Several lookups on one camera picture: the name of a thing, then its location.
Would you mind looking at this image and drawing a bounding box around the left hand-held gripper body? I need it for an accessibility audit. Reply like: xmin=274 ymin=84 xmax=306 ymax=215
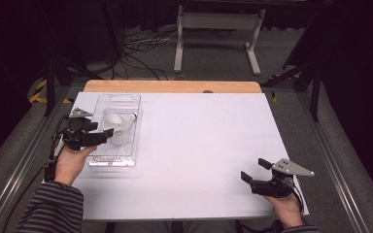
xmin=61 ymin=108 xmax=107 ymax=151

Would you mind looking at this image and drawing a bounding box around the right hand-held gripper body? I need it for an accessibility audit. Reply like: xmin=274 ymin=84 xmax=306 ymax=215
xmin=250 ymin=157 xmax=316 ymax=199

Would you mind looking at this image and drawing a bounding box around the white feather shuttlecock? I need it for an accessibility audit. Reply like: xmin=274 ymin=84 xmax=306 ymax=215
xmin=104 ymin=111 xmax=124 ymax=130
xmin=118 ymin=111 xmax=140 ymax=130
xmin=111 ymin=127 xmax=134 ymax=146

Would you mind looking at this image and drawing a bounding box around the clear plastic bin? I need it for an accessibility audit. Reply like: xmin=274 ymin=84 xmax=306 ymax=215
xmin=81 ymin=93 xmax=144 ymax=168

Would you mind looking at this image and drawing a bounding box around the person's left hand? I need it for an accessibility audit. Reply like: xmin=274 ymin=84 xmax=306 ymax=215
xmin=53 ymin=145 xmax=97 ymax=187

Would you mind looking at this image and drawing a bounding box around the person's right hand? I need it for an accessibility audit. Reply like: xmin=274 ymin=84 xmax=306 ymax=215
xmin=263 ymin=193 xmax=304 ymax=229

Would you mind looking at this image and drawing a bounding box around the white table cover sheet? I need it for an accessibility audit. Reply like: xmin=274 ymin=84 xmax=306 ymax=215
xmin=27 ymin=91 xmax=309 ymax=222

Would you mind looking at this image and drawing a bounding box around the yellow black hazard tape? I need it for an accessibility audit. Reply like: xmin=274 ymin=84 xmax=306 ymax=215
xmin=28 ymin=79 xmax=74 ymax=105

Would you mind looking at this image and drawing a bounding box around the wooden table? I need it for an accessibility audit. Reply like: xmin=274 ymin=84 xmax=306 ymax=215
xmin=83 ymin=80 xmax=262 ymax=94

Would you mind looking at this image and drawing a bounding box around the black tripod stand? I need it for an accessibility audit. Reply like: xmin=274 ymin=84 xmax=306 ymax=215
xmin=43 ymin=54 xmax=105 ymax=117

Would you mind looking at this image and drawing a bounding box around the black metal stand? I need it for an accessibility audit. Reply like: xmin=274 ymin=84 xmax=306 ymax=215
xmin=261 ymin=61 xmax=323 ymax=123

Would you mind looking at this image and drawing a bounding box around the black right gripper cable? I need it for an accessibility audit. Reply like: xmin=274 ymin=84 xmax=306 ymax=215
xmin=292 ymin=185 xmax=305 ymax=216

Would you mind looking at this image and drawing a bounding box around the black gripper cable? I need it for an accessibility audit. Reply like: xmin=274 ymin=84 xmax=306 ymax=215
xmin=1 ymin=115 xmax=74 ymax=233
xmin=292 ymin=185 xmax=305 ymax=216

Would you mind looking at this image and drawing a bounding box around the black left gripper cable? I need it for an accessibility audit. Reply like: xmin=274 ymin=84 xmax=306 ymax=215
xmin=1 ymin=115 xmax=74 ymax=233

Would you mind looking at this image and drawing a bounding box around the aluminium floor rail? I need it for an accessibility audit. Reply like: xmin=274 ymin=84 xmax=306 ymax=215
xmin=0 ymin=81 xmax=79 ymax=233
xmin=295 ymin=91 xmax=373 ymax=233

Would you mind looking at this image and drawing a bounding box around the tangle of floor cables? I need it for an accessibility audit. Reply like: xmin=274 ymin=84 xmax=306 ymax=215
xmin=111 ymin=27 xmax=179 ymax=82

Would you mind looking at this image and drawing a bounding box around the white metal stand frame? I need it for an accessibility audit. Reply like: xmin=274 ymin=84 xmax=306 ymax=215
xmin=173 ymin=4 xmax=266 ymax=77

